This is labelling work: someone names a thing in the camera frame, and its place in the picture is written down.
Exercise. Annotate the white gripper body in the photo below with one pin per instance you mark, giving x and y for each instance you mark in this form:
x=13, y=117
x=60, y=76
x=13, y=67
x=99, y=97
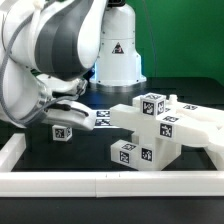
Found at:
x=71, y=114

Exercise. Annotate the white tagged cube nut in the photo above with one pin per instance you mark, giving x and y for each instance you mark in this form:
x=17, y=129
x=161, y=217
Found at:
x=61, y=133

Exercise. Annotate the white long chair bar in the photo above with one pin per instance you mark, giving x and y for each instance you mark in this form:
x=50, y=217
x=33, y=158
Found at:
x=185, y=130

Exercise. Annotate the white tagged cube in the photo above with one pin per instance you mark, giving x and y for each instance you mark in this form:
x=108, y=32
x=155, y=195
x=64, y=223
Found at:
x=152, y=104

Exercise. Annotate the white chair seat block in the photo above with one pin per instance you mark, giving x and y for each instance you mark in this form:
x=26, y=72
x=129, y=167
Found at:
x=160, y=153

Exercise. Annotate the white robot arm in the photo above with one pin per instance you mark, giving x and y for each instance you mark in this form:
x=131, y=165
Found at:
x=50, y=50

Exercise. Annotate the white marker sheet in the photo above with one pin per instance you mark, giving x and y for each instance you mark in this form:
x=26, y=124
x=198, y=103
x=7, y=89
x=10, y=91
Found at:
x=102, y=119

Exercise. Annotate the white U-shaped boundary frame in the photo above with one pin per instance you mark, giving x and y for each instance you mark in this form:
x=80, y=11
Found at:
x=100, y=184

